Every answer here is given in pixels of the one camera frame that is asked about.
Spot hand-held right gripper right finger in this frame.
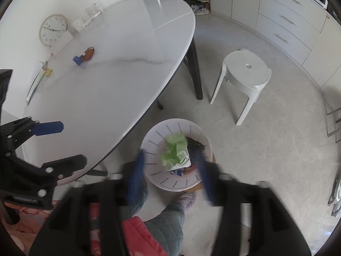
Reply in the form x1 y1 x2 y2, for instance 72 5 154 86
196 151 312 256

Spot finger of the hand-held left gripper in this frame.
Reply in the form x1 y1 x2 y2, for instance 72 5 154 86
5 152 88 190
0 116 64 152

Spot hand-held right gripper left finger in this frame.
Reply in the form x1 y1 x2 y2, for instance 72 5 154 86
29 149 146 256

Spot dark striped sock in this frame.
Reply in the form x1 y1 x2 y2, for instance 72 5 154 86
185 137 208 166

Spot green cloth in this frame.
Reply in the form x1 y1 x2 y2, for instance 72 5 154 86
160 133 188 171

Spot white slotted waste basket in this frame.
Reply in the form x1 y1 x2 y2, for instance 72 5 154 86
141 118 214 192

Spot purple slipper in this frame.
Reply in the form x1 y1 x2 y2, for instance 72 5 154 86
170 191 198 210

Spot teal quilted pants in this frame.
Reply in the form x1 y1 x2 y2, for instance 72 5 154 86
121 163 187 256

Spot white card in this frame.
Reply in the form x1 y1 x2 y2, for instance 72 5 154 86
51 32 74 54

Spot black table leg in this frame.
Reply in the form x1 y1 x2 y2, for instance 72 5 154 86
184 41 203 100

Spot white plastic stool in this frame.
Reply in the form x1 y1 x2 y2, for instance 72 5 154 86
210 48 272 126

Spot clear drinking glass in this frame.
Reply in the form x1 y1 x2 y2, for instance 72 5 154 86
85 2 103 19

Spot grey metal machine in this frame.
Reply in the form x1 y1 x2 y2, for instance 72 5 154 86
328 173 341 218

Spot pile of shoes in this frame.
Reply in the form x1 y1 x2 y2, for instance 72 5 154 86
182 0 211 15

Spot white drawer cabinet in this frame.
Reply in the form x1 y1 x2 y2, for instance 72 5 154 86
184 0 341 107

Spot round white wall clock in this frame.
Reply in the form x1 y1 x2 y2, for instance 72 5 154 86
39 14 68 46

